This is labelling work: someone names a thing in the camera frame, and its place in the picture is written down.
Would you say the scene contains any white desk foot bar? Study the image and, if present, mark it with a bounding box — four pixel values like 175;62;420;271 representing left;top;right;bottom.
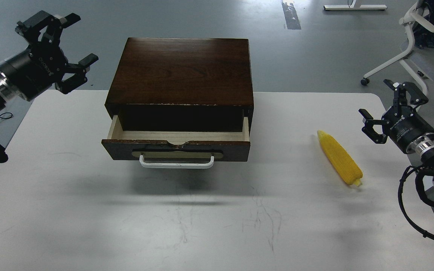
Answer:
323;0;388;11

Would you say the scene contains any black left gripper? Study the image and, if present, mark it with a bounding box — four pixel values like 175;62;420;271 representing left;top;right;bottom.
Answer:
0;10;99;102

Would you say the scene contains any wooden drawer with white handle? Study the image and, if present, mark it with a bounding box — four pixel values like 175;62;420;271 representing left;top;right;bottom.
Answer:
101;116;252;169

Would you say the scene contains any white office chair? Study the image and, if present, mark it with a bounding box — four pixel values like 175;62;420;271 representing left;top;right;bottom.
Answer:
360;0;434;95

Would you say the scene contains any black cable on right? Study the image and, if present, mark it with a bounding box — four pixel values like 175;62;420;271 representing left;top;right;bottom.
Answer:
397;166;434;247

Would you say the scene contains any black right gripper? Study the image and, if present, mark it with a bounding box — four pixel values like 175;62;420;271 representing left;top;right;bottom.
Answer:
358;79;434;154

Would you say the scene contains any yellow corn cob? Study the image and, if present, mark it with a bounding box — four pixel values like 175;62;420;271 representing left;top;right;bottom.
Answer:
317;130;363;187

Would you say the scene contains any dark wooden drawer cabinet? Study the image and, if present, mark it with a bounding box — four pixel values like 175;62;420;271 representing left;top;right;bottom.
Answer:
105;37;254;132

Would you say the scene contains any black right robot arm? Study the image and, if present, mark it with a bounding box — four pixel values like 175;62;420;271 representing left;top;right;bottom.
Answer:
359;79;434;207

